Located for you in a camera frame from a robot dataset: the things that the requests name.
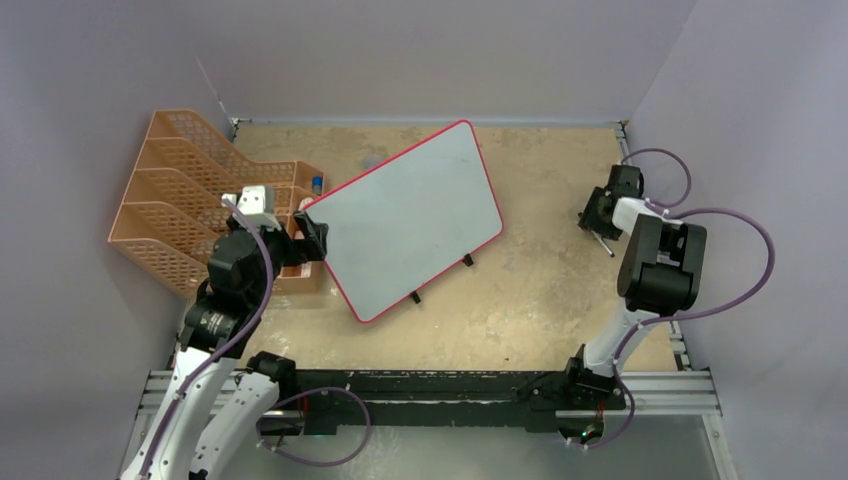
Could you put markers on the white marker pen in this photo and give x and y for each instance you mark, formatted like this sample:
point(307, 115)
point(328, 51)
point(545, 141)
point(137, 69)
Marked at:
point(604, 245)

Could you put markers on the red-framed whiteboard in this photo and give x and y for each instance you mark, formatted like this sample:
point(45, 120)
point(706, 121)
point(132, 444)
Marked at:
point(407, 220)

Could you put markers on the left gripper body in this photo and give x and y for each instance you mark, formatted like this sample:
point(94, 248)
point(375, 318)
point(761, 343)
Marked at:
point(290, 252)

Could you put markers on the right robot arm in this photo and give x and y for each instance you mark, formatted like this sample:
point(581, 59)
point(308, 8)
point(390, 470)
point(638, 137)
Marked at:
point(659, 276)

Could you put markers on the orange plastic file organizer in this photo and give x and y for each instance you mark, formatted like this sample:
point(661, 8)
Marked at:
point(170, 213)

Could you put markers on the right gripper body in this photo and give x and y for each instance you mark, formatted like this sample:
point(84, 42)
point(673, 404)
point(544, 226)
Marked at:
point(590, 217)

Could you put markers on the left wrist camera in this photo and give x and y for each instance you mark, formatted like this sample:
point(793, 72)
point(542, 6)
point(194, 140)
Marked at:
point(256, 205)

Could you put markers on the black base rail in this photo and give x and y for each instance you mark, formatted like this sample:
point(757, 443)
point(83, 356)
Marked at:
point(536, 401)

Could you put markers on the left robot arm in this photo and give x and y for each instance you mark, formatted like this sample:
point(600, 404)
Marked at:
point(187, 440)

